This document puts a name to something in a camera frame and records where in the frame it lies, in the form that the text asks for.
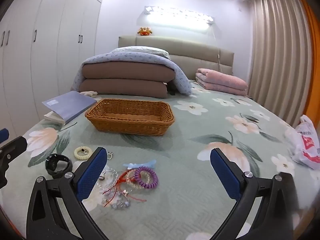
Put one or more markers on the light blue hair clip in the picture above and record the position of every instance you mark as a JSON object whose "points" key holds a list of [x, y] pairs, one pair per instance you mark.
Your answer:
{"points": [[140, 165]]}

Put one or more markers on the black wrist watch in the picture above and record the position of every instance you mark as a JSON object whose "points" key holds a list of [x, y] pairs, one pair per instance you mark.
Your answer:
{"points": [[53, 165]]}

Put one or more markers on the blue-purple book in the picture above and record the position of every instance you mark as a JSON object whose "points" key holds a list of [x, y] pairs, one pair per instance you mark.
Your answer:
{"points": [[70, 105]]}

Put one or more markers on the orange curtain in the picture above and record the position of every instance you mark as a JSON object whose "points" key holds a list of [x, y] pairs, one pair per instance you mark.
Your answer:
{"points": [[310, 55]]}

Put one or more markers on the brown wicker basket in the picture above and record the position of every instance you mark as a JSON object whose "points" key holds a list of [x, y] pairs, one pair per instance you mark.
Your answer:
{"points": [[130, 128]]}

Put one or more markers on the pale blue floral blanket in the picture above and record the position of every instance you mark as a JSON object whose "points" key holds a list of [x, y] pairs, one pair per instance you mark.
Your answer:
{"points": [[176, 77]]}

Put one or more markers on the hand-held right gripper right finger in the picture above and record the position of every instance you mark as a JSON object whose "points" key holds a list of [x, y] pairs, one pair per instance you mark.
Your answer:
{"points": [[225, 176]]}

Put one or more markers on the green floral bedspread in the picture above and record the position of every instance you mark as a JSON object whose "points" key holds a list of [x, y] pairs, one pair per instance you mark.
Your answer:
{"points": [[190, 155]]}

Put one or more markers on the beige padded headboard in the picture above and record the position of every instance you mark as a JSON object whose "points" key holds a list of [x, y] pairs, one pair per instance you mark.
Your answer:
{"points": [[190, 52]]}

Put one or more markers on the cream fluffy plush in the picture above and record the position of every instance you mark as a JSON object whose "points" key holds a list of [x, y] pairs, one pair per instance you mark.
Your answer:
{"points": [[88, 93]]}

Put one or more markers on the beige curtain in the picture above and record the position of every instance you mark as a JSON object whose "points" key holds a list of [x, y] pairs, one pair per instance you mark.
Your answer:
{"points": [[275, 55]]}

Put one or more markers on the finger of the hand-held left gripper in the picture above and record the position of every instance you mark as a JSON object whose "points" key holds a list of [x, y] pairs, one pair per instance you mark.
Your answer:
{"points": [[13, 147], [3, 135]]}

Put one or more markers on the bright wall light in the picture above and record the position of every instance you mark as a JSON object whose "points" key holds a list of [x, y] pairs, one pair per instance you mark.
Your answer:
{"points": [[180, 17]]}

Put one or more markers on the white red plastic bag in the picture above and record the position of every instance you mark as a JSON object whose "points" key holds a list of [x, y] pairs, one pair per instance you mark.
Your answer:
{"points": [[306, 145]]}

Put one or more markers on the white wardrobe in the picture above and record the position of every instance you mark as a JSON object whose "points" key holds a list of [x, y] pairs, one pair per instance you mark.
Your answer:
{"points": [[50, 42]]}

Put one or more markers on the pink pillows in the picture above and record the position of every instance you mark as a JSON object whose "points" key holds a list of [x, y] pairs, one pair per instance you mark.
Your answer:
{"points": [[222, 80]]}

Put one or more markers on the orange plush toy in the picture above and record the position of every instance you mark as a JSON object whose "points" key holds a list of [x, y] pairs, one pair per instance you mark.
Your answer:
{"points": [[145, 31]]}

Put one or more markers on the folded brown quilt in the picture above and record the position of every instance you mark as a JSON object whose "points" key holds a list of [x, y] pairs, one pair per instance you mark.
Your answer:
{"points": [[125, 75]]}

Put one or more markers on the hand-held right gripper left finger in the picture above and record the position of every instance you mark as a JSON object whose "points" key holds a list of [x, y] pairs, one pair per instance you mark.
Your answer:
{"points": [[91, 171]]}

